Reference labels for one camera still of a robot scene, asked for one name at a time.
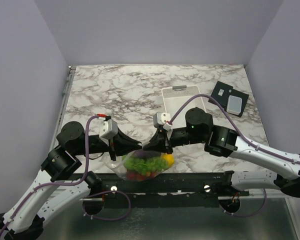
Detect black square mat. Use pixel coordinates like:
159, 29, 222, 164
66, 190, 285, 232
210, 81, 249, 118

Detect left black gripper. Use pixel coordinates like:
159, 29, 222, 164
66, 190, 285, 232
74, 125, 143, 161

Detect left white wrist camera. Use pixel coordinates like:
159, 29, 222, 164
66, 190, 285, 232
99, 119, 119, 140

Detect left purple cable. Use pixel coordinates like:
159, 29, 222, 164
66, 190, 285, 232
0, 113, 108, 240

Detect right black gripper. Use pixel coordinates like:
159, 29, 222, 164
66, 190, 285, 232
143, 126, 206, 154

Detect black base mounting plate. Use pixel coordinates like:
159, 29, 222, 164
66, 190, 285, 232
82, 171, 249, 210

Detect grey rectangular pad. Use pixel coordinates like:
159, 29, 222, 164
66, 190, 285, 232
226, 95, 242, 115

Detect clear dotted zip bag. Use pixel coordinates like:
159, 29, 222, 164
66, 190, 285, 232
103, 142, 175, 182

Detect purple cable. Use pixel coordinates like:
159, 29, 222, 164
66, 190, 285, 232
0, 113, 108, 240
168, 93, 300, 168

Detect aluminium side rail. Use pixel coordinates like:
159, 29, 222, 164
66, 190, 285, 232
43, 65, 77, 160

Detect white perforated plastic basket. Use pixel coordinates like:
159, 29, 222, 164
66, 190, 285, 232
161, 85, 201, 117

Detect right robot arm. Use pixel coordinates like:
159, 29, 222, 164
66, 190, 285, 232
143, 107, 300, 198

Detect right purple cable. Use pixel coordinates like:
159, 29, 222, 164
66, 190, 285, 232
168, 93, 300, 168

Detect yellow bell pepper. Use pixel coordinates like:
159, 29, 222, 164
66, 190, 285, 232
162, 153, 175, 168

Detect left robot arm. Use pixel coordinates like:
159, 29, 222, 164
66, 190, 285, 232
0, 116, 141, 240

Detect green grapes bunch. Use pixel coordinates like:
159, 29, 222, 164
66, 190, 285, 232
123, 156, 169, 175

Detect purple eggplant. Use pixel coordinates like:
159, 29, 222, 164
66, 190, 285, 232
131, 149, 162, 160

